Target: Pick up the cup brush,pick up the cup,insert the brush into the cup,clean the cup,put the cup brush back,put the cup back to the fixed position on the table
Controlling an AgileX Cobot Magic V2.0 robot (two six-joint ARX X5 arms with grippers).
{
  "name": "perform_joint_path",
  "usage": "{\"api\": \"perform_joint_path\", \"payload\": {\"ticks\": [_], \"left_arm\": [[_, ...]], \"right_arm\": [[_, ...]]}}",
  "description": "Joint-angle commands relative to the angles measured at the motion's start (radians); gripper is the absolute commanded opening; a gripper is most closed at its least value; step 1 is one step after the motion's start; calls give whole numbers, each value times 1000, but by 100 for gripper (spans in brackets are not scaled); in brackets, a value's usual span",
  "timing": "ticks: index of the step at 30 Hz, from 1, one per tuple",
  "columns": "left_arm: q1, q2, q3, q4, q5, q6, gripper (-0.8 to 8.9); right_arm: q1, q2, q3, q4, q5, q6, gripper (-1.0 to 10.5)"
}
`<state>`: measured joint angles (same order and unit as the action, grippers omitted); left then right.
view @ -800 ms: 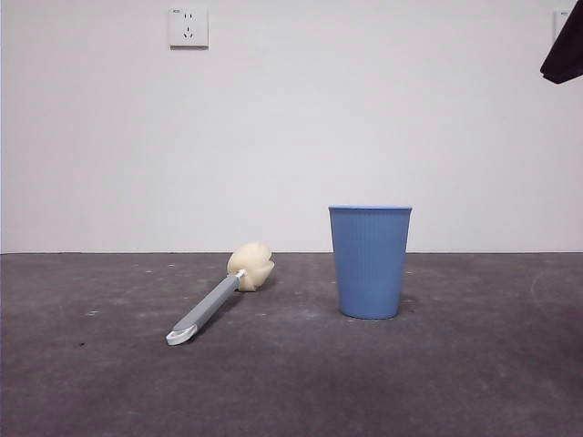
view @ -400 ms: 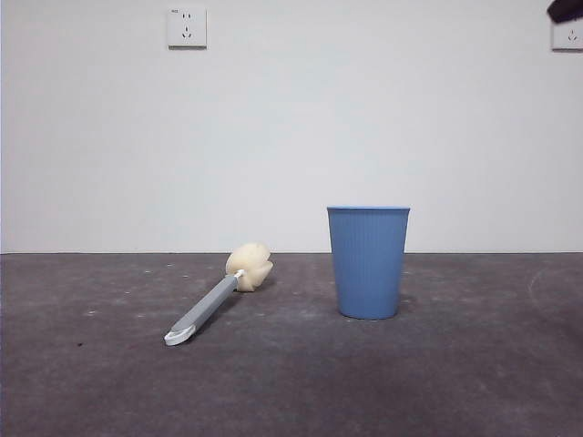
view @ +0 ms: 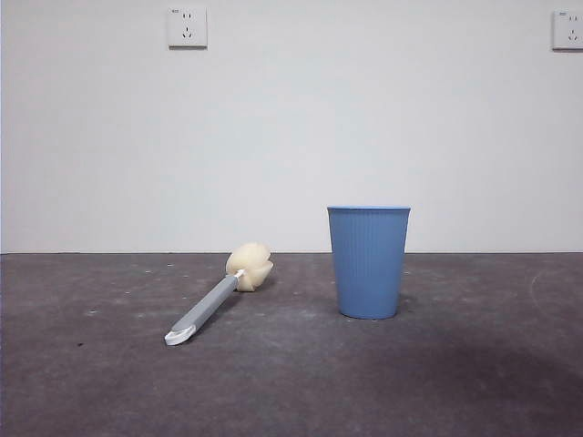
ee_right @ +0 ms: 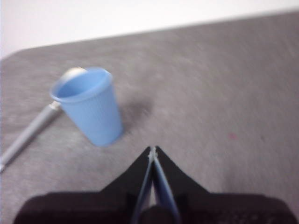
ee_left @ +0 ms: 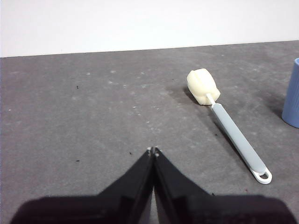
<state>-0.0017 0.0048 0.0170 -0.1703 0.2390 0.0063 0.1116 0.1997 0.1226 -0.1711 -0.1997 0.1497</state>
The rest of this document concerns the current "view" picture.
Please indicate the blue ribbed plastic cup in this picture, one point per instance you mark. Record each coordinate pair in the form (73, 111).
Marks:
(370, 268)

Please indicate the white wall socket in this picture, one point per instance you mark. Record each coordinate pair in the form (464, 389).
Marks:
(569, 29)
(187, 27)

